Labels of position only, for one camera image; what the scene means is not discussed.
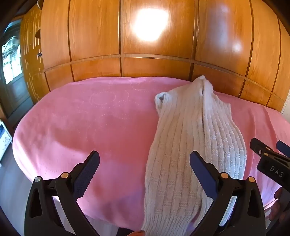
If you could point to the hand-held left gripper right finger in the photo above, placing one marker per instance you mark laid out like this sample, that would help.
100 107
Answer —
202 174

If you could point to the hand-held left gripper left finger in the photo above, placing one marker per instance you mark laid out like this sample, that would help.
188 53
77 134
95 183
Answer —
87 174

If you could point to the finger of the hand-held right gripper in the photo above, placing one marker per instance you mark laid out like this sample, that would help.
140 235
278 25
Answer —
260 147
284 147

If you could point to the white knit sweater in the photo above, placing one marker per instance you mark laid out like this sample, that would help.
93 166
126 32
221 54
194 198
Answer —
181 145

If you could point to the person's right hand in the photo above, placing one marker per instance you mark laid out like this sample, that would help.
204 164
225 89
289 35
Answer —
279 205

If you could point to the person's left hand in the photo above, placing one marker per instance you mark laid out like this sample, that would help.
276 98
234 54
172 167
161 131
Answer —
137 233

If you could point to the pink blanket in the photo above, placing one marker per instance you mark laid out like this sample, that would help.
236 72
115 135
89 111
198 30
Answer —
90 118

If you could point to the white appliance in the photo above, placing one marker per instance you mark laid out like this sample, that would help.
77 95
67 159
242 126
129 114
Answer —
4 138

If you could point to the wooden wardrobe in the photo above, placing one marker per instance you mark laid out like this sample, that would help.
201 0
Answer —
158 45

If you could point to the dark door with glass pane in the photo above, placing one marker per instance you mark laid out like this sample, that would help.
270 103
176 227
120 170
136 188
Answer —
10 61

